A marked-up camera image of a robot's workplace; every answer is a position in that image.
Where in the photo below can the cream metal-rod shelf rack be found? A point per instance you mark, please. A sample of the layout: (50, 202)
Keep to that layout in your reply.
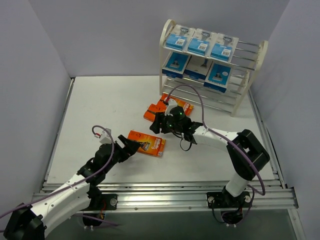
(245, 65)

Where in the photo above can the white Gillette Skinguard razor pack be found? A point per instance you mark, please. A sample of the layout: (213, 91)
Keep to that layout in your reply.
(224, 47)

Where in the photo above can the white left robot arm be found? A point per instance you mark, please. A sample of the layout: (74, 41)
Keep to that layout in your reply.
(34, 221)

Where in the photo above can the aluminium mounting rail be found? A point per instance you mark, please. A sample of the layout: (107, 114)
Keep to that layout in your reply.
(189, 196)

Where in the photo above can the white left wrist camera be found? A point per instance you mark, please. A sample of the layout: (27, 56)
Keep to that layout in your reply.
(103, 136)

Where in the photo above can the grey Harry's box blue razor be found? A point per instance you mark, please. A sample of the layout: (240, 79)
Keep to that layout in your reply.
(198, 67)

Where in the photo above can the clear Gillette blister pack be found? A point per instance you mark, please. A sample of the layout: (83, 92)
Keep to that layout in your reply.
(179, 37)
(201, 42)

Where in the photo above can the orange Gillette Fusion5 box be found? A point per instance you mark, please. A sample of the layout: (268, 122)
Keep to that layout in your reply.
(187, 107)
(150, 113)
(149, 144)

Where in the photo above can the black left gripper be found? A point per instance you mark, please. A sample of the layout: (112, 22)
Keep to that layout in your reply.
(122, 148)

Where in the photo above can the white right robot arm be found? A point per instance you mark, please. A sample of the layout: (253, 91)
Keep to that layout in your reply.
(247, 154)

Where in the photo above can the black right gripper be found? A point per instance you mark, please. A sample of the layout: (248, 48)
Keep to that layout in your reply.
(161, 122)

